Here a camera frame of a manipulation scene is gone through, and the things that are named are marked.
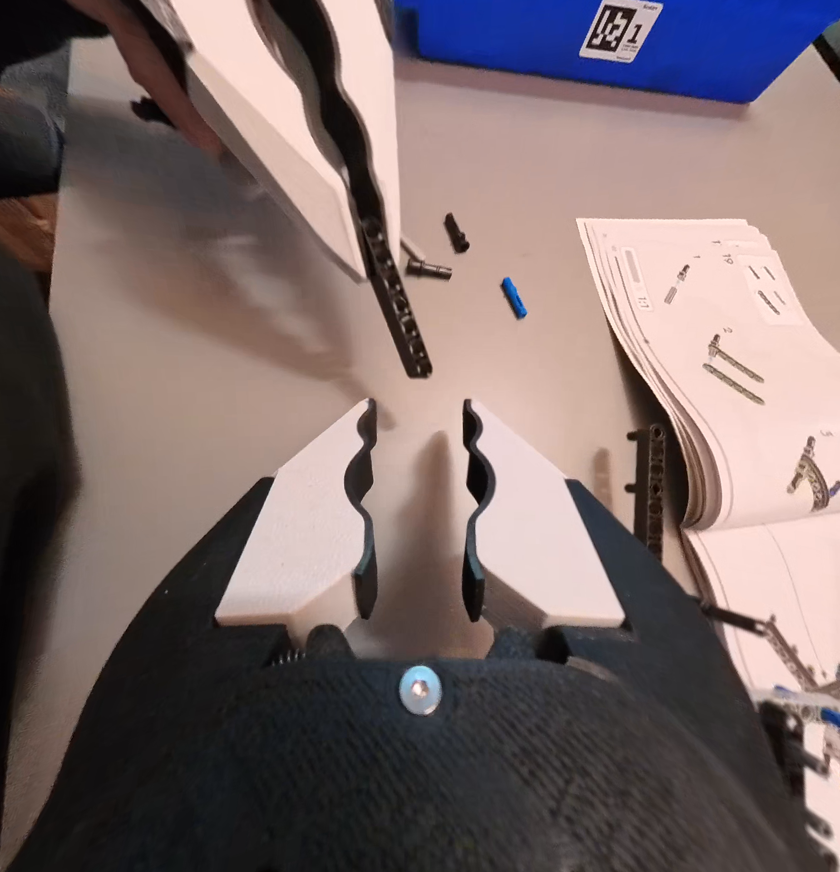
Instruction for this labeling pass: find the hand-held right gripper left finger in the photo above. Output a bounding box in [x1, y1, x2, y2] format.
[214, 398, 380, 632]

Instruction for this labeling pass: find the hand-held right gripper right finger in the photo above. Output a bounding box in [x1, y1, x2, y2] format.
[461, 398, 627, 630]

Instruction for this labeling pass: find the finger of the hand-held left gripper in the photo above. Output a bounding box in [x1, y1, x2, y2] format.
[169, 0, 371, 284]
[316, 0, 402, 241]

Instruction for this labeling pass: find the long black holed beam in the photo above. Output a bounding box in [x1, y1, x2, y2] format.
[357, 217, 434, 380]

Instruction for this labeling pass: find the grey desk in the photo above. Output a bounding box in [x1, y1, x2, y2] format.
[0, 37, 840, 872]

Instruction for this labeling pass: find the person's left hand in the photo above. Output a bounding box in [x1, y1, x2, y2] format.
[74, 0, 225, 162]

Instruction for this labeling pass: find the black beam with pins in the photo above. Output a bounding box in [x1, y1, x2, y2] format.
[626, 423, 667, 561]

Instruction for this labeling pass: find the black and white marker tag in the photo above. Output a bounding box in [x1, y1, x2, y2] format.
[578, 0, 665, 66]

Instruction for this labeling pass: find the open instruction booklet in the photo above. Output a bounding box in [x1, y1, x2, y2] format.
[574, 217, 840, 798]

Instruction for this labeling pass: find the person's dark clothing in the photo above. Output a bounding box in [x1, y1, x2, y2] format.
[0, 232, 84, 872]

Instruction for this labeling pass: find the partly built brick model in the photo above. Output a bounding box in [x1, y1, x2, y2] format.
[696, 599, 840, 862]

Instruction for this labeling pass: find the blue plastic bin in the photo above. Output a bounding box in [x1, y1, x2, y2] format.
[393, 0, 840, 104]

